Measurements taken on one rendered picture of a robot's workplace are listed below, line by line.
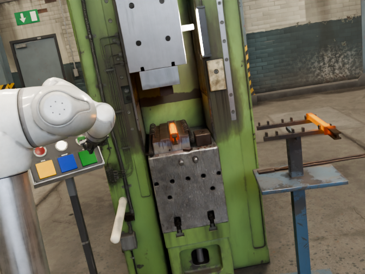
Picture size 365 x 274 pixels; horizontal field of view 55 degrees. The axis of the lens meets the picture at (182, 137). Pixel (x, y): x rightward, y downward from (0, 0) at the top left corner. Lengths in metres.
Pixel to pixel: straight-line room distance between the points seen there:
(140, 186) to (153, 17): 0.97
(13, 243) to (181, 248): 1.39
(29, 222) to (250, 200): 1.64
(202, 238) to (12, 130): 1.49
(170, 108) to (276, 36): 5.74
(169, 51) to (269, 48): 6.12
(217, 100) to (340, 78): 6.45
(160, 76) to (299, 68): 6.37
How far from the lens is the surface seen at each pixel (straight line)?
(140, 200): 2.16
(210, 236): 2.07
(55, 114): 0.71
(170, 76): 1.83
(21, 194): 0.82
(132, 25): 1.83
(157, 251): 2.33
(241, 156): 2.13
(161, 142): 1.89
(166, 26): 1.83
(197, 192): 1.94
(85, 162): 1.76
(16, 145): 0.78
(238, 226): 2.30
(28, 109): 0.76
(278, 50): 7.90
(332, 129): 1.61
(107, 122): 1.27
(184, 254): 2.17
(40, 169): 1.75
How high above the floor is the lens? 1.46
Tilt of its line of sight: 15 degrees down
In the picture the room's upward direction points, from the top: 9 degrees counter-clockwise
